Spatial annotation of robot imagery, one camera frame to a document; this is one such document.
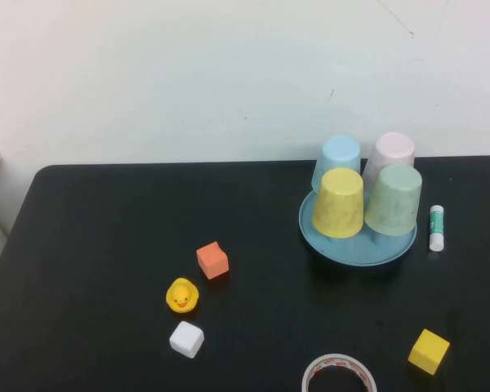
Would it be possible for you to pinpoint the pale green plastic cup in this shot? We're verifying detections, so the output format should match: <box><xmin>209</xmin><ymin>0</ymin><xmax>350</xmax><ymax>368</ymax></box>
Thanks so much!
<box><xmin>363</xmin><ymin>164</ymin><xmax>424</xmax><ymax>237</ymax></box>

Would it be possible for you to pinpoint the yellow plastic cup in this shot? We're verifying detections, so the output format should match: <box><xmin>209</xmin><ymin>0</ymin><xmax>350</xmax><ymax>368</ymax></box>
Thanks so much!
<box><xmin>311</xmin><ymin>167</ymin><xmax>365</xmax><ymax>239</ymax></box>

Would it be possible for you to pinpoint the white foam cube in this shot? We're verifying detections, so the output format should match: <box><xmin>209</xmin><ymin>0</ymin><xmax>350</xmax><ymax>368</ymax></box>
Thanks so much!
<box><xmin>168</xmin><ymin>320</ymin><xmax>205</xmax><ymax>360</ymax></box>

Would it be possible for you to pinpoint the yellow foam cube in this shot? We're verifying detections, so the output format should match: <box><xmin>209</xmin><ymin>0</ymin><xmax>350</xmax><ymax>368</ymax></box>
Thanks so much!
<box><xmin>407</xmin><ymin>328</ymin><xmax>451</xmax><ymax>376</ymax></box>

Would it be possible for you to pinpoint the teal cup stand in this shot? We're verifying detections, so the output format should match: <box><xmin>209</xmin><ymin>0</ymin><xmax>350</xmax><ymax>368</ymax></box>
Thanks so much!
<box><xmin>297</xmin><ymin>189</ymin><xmax>417</xmax><ymax>267</ymax></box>

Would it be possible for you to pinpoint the yellow rubber duck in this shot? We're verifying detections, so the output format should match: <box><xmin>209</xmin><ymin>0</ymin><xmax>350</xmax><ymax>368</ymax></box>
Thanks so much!
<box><xmin>165</xmin><ymin>277</ymin><xmax>200</xmax><ymax>314</ymax></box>

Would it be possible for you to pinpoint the white tape roll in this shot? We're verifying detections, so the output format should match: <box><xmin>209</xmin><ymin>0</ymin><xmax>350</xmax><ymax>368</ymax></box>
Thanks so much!
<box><xmin>301</xmin><ymin>353</ymin><xmax>379</xmax><ymax>392</ymax></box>

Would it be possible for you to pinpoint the light blue plastic cup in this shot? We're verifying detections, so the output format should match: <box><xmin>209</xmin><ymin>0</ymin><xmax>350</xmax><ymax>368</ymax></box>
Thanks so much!
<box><xmin>311</xmin><ymin>135</ymin><xmax>363</xmax><ymax>193</ymax></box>

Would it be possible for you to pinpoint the white green glue stick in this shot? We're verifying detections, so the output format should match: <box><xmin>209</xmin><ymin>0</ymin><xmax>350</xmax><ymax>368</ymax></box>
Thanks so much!
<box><xmin>428</xmin><ymin>204</ymin><xmax>446</xmax><ymax>252</ymax></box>

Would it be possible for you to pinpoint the orange foam cube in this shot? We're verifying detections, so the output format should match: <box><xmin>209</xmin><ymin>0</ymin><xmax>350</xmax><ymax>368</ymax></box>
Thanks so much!
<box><xmin>195</xmin><ymin>240</ymin><xmax>229</xmax><ymax>281</ymax></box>

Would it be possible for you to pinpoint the pink plastic cup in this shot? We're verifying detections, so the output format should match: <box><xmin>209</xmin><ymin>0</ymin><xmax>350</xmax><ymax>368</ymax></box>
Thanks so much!
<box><xmin>361</xmin><ymin>131</ymin><xmax>417</xmax><ymax>185</ymax></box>

